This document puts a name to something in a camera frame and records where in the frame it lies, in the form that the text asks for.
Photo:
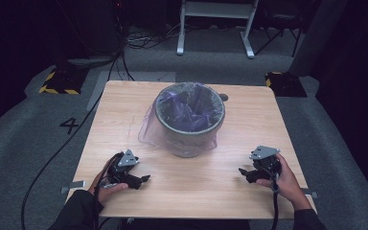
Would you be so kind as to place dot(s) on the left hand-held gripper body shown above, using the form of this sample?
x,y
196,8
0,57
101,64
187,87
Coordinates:
x,y
121,171

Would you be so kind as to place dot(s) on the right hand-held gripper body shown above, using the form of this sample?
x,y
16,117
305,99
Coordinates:
x,y
266,166

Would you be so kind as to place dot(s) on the green round bin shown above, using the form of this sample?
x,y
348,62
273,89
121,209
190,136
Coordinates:
x,y
188,140

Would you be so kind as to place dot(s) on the purple plastic bag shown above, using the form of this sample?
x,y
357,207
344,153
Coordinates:
x,y
188,111

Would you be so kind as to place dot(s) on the person's left hand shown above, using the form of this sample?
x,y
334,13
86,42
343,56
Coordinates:
x,y
109,191

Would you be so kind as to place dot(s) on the person's right hand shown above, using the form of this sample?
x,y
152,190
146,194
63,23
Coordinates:
x,y
289,188

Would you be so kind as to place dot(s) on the dark round table grommet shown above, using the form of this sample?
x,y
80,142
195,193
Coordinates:
x,y
223,97

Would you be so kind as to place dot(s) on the yellow black striped base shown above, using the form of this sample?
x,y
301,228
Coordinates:
x,y
287,84
62,81

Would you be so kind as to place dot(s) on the black tripod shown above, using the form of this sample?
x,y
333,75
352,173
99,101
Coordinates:
x,y
279,30

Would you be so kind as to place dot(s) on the grey curtain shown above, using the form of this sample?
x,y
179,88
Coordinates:
x,y
319,35

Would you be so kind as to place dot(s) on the dark equipment stand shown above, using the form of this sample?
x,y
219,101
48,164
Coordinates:
x,y
89,32

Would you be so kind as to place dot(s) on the grey metal table bracket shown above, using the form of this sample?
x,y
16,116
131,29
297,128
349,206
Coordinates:
x,y
310,193
73,185

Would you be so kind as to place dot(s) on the white metal stand frame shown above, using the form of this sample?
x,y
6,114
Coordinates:
x,y
217,9

